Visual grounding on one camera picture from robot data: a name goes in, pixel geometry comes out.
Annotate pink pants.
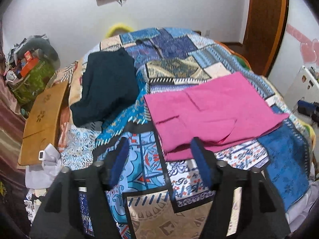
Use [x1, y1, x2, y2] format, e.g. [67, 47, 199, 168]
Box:
[144, 72, 290, 162]

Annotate wooden door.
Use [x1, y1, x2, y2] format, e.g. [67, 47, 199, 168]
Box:
[241, 0, 290, 77]

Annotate patchwork printed blanket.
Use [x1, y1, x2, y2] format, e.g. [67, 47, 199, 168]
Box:
[51, 27, 315, 239]

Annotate yellow plastic hoop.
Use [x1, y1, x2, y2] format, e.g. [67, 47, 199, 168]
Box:
[105, 23, 134, 38]

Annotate wooden lap tray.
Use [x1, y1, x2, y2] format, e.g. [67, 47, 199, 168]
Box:
[18, 81, 69, 166]

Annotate pink bow wall sticker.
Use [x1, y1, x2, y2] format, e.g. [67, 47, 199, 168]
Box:
[287, 24, 319, 67]

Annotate dark navy folded garment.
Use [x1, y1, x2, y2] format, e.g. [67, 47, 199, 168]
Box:
[70, 48, 139, 127]

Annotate green patterned bag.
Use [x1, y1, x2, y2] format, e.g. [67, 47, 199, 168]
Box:
[11, 60, 56, 106]

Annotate white cabinet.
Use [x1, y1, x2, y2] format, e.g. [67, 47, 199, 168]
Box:
[284, 65, 319, 115]

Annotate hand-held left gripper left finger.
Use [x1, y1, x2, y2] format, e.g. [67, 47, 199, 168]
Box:
[29, 137, 130, 239]

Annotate white cloth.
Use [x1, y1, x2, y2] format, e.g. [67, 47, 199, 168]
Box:
[25, 143, 62, 189]

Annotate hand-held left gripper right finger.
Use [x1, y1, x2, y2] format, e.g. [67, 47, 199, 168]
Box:
[190, 137, 291, 239]

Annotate grey cloth pile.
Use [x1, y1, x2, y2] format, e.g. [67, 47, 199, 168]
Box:
[15, 33, 61, 68]

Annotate orange box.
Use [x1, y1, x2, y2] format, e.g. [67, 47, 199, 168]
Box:
[20, 51, 40, 77]

